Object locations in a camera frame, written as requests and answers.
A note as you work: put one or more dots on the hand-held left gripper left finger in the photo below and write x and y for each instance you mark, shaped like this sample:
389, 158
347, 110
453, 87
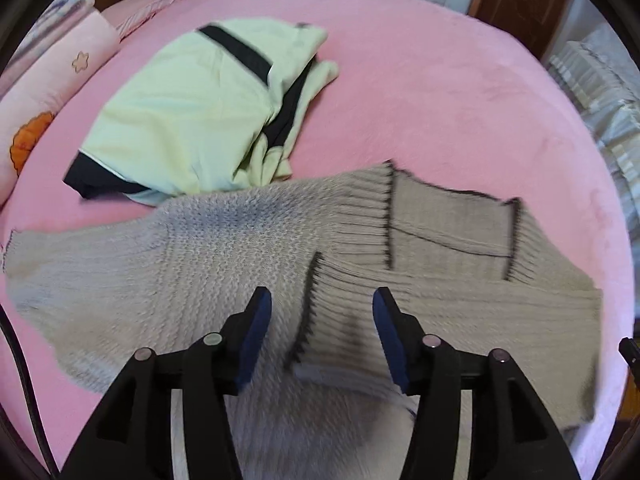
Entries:
256, 327

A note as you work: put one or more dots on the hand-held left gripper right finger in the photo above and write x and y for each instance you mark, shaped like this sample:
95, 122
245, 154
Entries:
389, 330

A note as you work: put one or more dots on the beige knit sweater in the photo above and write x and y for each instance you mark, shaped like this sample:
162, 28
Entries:
200, 260

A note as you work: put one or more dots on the light green black-trimmed jacket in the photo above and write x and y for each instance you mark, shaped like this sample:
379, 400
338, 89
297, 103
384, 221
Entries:
175, 110

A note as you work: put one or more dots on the pink bed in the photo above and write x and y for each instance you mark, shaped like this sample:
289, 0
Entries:
425, 85

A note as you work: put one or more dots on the pink flower print pillow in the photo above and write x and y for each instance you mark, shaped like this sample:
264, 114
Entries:
50, 85

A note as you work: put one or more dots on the pink striped pillow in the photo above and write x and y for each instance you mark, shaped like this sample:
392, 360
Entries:
145, 12

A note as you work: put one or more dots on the brown wooden door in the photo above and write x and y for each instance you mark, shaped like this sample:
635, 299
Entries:
525, 5

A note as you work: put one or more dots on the striped folded quilt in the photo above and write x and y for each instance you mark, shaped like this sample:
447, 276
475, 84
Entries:
55, 15

